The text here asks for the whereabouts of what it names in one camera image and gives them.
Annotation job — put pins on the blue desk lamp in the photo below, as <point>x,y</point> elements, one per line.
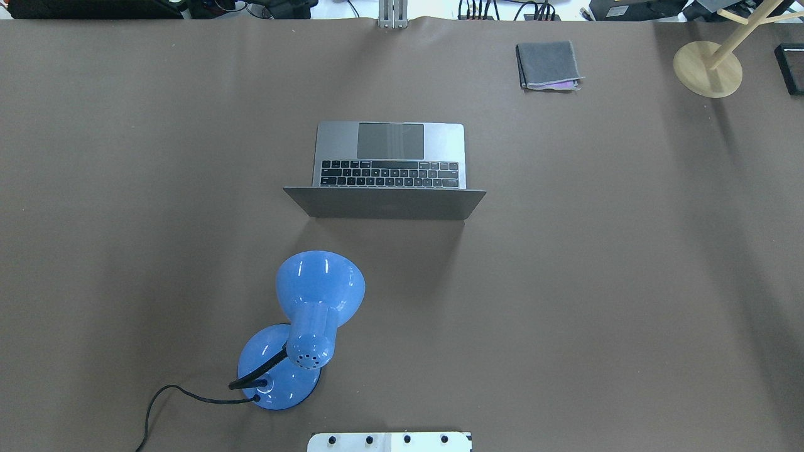
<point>280,366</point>

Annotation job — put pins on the aluminium frame post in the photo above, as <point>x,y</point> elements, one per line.
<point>393,14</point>

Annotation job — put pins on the black flat device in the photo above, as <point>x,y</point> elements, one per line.
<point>790,61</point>

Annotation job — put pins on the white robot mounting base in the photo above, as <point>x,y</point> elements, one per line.
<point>392,441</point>

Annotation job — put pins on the wooden cup stand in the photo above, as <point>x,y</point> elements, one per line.
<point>711,69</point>

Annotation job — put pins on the folded grey cloth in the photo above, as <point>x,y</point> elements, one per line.
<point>547,66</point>

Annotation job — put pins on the grey laptop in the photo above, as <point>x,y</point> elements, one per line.
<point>376,169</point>

